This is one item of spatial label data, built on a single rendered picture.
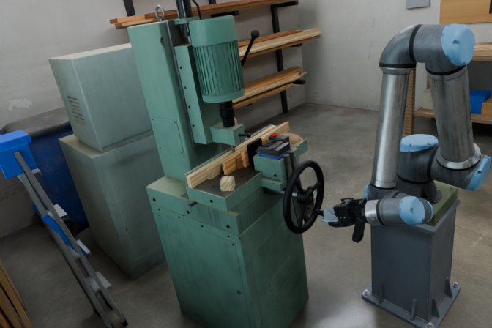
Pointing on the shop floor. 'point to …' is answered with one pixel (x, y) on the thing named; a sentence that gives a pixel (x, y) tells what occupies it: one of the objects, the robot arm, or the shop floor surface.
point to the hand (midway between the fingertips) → (324, 220)
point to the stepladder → (11, 157)
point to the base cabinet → (236, 269)
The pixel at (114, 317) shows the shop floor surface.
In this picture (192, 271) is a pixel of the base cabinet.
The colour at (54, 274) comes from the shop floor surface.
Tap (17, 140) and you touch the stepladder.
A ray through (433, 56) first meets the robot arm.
